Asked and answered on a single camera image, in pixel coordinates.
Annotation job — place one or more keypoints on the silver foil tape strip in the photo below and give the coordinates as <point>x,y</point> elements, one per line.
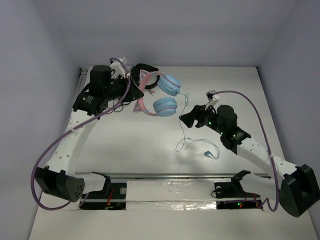
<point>170,195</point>

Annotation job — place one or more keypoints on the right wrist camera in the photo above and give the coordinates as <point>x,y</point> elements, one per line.
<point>212,97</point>

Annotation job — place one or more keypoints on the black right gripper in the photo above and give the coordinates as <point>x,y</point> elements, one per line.
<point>198,111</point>

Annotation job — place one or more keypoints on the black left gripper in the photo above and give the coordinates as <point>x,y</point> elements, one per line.
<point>130,88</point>

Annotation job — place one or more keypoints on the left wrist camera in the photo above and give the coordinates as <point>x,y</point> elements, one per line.
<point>117,67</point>

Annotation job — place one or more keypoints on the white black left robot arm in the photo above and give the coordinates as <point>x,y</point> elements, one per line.
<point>55,169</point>

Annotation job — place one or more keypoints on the pink blue cat-ear headphones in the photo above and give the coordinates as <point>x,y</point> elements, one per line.
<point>165,106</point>

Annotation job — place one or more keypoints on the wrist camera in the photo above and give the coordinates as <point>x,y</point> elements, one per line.
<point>117,67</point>
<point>212,97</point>

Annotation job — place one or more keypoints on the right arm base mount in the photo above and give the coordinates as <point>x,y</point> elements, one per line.
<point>231,196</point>

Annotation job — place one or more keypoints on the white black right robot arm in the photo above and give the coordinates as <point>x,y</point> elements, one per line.
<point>294,188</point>

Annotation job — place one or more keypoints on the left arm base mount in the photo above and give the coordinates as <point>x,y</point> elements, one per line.
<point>103,193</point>

